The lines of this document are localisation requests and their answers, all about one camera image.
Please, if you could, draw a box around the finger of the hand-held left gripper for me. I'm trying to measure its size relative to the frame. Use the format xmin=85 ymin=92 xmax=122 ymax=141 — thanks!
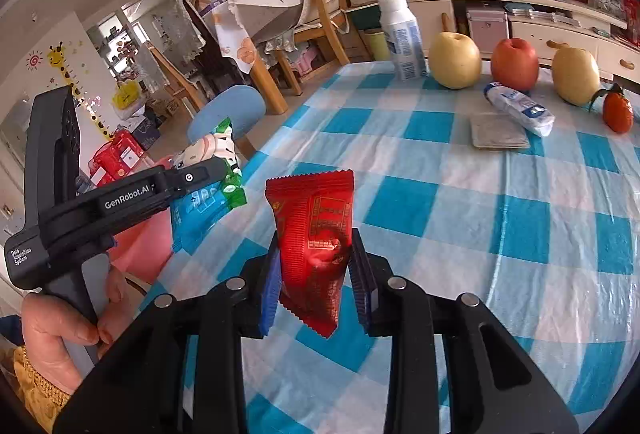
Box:
xmin=161 ymin=156 xmax=229 ymax=205

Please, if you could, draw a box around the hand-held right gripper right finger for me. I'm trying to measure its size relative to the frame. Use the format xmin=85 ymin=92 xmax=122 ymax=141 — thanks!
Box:
xmin=349 ymin=228 xmax=581 ymax=434

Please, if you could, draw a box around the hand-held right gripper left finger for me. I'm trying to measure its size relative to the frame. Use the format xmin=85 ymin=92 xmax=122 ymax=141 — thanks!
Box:
xmin=52 ymin=231 xmax=282 ymax=434

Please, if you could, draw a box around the blue green cartoon snack wrapper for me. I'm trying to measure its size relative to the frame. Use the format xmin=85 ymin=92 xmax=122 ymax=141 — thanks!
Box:
xmin=170 ymin=118 xmax=249 ymax=255

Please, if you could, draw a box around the plain red snack packet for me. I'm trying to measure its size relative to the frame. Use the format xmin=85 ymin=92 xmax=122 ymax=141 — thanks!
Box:
xmin=265 ymin=170 xmax=357 ymax=340

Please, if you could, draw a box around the pink bin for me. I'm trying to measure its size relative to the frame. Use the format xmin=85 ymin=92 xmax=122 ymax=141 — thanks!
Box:
xmin=107 ymin=156 xmax=177 ymax=285

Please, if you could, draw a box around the person's left forearm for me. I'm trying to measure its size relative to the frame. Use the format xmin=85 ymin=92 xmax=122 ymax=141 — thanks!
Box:
xmin=12 ymin=346 xmax=74 ymax=433

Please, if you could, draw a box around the person's left hand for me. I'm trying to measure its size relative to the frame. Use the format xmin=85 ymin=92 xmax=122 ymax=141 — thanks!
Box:
xmin=21 ymin=264 xmax=128 ymax=395

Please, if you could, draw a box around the blue plastic chair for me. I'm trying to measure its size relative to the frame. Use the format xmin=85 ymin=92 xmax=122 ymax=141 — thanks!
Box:
xmin=186 ymin=85 xmax=266 ymax=161

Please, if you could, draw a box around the yellow bag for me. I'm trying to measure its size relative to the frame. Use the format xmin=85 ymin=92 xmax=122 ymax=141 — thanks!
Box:
xmin=111 ymin=80 xmax=143 ymax=109

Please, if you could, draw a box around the wooden chair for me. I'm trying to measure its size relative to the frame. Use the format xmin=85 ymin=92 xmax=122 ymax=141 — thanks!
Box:
xmin=277 ymin=0 xmax=354 ymax=97
xmin=146 ymin=0 xmax=209 ymax=115

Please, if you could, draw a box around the blue checked plastic tablecloth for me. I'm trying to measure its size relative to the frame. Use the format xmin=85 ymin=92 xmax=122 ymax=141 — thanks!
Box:
xmin=145 ymin=58 xmax=640 ymax=434

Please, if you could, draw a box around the grey foil packet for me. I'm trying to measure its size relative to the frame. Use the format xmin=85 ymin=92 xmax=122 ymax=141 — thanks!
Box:
xmin=470 ymin=114 xmax=531 ymax=151

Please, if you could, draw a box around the white upright drink bottle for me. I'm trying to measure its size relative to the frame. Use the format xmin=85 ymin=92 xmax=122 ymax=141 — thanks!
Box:
xmin=378 ymin=0 xmax=427 ymax=82

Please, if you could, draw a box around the small yellow pear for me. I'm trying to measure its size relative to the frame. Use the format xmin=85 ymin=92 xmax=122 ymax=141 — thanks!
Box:
xmin=430 ymin=32 xmax=482 ymax=89

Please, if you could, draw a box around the red apple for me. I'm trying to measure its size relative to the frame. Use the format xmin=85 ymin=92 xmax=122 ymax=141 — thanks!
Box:
xmin=490 ymin=38 xmax=540 ymax=91

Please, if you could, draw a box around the grey metal box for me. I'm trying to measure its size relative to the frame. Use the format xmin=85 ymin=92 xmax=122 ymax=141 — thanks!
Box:
xmin=467 ymin=8 xmax=511 ymax=55

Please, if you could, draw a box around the large yellow pear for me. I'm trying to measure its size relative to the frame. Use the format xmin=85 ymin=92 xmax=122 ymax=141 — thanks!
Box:
xmin=551 ymin=46 xmax=601 ymax=107

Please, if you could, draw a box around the white media cabinet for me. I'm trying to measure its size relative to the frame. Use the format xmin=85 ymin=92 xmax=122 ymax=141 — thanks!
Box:
xmin=345 ymin=0 xmax=640 ymax=84

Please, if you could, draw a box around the tangerine with green leaf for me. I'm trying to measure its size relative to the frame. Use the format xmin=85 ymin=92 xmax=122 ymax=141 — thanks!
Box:
xmin=589 ymin=84 xmax=634 ymax=135

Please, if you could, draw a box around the giraffe wall sticker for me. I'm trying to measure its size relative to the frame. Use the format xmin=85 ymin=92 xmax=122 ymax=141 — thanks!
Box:
xmin=47 ymin=41 xmax=117 ymax=141

